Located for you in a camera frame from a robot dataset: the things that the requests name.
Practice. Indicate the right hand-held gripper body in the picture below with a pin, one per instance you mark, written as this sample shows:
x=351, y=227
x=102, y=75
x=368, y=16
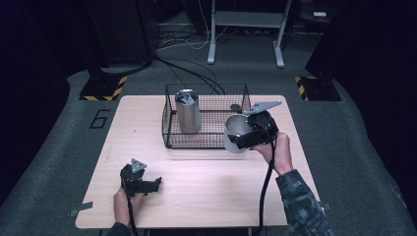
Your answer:
x=262, y=126

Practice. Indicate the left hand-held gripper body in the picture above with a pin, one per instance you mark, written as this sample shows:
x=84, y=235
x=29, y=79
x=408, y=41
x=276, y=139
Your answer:
x=131, y=178

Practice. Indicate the tall steel tumbler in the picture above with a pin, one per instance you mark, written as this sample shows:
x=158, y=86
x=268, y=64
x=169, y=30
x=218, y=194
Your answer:
x=188, y=114

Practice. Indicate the person's left hand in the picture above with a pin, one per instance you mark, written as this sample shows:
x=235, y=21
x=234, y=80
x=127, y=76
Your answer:
x=122, y=208

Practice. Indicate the person's right hand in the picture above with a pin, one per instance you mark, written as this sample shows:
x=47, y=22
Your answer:
x=278, y=154

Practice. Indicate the small dark round pad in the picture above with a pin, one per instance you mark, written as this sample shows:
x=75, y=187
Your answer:
x=235, y=106

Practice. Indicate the grey tape strip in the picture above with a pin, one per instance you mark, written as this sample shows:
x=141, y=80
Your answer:
x=327, y=206
x=86, y=206

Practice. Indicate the black base with yellow stripes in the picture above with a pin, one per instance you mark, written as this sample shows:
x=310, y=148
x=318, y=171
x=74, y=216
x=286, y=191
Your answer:
x=101, y=89
x=320, y=90

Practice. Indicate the small white box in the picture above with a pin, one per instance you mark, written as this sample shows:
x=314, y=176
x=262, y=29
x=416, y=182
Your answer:
x=319, y=14

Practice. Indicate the dark curtain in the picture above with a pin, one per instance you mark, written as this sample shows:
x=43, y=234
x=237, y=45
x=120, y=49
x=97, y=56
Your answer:
x=29, y=82
x=377, y=65

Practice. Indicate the black cabinet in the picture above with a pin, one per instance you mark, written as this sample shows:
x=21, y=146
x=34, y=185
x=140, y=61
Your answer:
x=121, y=32

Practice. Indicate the white metal stand frame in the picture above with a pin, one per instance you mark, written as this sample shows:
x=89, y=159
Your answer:
x=212, y=36

